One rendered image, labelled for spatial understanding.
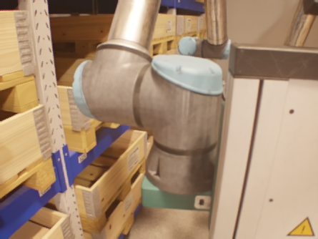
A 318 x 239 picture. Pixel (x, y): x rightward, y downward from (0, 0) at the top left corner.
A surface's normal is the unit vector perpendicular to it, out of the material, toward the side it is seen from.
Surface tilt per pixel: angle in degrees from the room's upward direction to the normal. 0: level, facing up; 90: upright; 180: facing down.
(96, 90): 73
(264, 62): 90
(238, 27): 90
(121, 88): 62
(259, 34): 90
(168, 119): 95
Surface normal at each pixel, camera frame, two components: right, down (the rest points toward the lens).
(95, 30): -0.33, 0.36
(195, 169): 0.14, 0.04
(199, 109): 0.18, 0.37
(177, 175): -0.23, 0.03
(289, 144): -0.12, 0.38
